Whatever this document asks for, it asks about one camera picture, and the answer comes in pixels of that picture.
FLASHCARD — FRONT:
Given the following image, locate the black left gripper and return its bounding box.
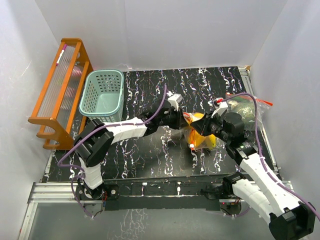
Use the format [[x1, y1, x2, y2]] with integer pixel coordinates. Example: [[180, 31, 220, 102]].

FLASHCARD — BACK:
[[157, 107, 189, 131]]

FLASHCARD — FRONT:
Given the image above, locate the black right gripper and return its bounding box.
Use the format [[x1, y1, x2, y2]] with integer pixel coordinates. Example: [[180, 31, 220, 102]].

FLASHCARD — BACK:
[[190, 110, 231, 144]]

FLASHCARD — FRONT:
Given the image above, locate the clear zip bag with fruit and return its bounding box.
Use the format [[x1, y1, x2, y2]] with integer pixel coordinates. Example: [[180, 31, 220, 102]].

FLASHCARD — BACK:
[[181, 111, 221, 152]]

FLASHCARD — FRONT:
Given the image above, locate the fake orange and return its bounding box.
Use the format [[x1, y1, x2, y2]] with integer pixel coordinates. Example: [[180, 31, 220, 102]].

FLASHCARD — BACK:
[[186, 126, 197, 144]]

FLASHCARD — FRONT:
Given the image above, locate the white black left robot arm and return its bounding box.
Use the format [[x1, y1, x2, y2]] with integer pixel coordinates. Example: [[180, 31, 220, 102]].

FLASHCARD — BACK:
[[74, 107, 188, 200]]

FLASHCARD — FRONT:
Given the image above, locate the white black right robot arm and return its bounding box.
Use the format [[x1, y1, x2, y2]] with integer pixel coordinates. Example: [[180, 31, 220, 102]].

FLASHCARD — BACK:
[[190, 112, 316, 240]]

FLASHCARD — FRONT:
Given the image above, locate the clear zip bag with vegetables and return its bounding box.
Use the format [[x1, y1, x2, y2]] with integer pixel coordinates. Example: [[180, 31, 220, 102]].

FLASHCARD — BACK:
[[226, 95, 273, 131]]

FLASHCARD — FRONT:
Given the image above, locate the teal plastic basket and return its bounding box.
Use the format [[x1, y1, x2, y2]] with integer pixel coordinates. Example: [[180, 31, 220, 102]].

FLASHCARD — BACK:
[[78, 69, 125, 123]]

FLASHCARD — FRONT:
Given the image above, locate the orange wooden rack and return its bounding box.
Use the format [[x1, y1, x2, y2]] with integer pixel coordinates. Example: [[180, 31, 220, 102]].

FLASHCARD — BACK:
[[28, 38, 93, 150]]

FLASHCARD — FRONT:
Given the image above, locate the pink white marker pen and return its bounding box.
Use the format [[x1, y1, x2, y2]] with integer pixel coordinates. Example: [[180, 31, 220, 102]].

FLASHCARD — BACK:
[[55, 44, 67, 66]]

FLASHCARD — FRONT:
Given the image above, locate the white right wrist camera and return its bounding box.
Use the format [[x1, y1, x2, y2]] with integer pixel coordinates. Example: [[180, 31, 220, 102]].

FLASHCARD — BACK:
[[211, 97, 228, 118]]

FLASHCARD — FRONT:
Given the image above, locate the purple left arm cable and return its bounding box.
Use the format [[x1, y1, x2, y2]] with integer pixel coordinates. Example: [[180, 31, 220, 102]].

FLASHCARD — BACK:
[[57, 84, 173, 221]]

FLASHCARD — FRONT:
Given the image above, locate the aluminium frame rail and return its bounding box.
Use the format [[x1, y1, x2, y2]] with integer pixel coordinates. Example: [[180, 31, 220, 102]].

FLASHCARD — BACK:
[[18, 180, 307, 240]]

